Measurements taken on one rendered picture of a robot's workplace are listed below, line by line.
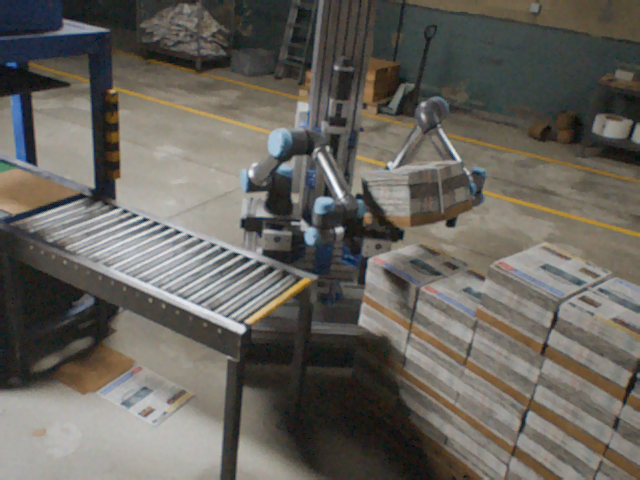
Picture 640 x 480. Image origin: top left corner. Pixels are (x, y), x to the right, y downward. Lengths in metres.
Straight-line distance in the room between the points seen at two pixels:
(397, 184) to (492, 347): 0.74
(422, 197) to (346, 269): 0.83
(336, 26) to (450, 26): 6.33
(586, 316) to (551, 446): 0.54
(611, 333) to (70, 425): 2.25
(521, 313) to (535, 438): 0.48
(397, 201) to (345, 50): 0.87
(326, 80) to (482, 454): 1.82
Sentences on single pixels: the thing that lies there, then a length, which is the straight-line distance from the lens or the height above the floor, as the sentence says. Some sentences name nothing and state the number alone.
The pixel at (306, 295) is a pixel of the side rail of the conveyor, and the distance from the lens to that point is 2.72.
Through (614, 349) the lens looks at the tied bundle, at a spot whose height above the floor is 0.99.
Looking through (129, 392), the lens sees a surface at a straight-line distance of 3.32.
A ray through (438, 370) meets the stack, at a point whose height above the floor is 0.52.
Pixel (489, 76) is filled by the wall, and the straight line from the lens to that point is 9.34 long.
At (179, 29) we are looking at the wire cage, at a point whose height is 0.57.
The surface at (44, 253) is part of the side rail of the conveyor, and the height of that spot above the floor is 0.77.
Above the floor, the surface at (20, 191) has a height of 0.80.
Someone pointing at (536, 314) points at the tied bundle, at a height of 0.97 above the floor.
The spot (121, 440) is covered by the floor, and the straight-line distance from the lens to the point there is 3.09.
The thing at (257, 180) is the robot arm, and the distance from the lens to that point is 3.06.
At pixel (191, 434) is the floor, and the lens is 3.09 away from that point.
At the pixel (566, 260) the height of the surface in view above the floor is 1.07.
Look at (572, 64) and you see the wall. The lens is 9.10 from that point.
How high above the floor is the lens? 2.09
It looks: 26 degrees down
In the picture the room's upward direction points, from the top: 7 degrees clockwise
